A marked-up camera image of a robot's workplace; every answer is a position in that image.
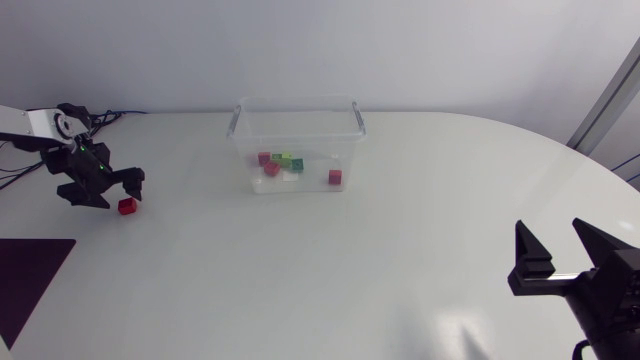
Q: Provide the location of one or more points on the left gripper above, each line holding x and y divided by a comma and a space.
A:
82, 167

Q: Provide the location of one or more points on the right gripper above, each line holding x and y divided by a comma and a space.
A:
612, 305

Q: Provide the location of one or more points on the clear plastic container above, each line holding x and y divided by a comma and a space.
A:
260, 131

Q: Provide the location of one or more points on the dark mat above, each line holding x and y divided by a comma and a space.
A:
27, 280

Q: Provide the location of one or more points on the light green toy brick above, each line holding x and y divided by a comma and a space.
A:
286, 160

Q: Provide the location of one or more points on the dark green toy brick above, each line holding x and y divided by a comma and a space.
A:
297, 165

